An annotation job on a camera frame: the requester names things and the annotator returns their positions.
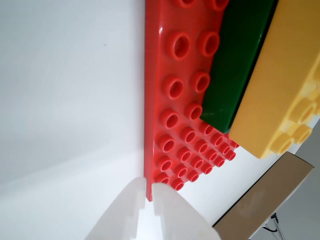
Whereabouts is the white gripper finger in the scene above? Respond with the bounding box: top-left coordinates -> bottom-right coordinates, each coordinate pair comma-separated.
151,182 -> 223,240
86,176 -> 147,240

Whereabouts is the yellow lego brick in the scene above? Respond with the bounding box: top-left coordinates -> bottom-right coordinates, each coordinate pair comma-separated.
228,0 -> 320,160

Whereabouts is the red lego baseplate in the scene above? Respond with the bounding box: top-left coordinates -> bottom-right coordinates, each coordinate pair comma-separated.
143,0 -> 241,203

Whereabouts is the green lego brick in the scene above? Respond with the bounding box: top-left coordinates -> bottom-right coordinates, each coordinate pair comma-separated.
199,0 -> 280,134

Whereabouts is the brown cardboard box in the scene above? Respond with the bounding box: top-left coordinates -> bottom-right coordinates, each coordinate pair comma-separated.
211,151 -> 315,240

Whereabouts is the thin black cable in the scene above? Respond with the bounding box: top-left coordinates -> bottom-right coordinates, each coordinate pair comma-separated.
261,212 -> 286,240

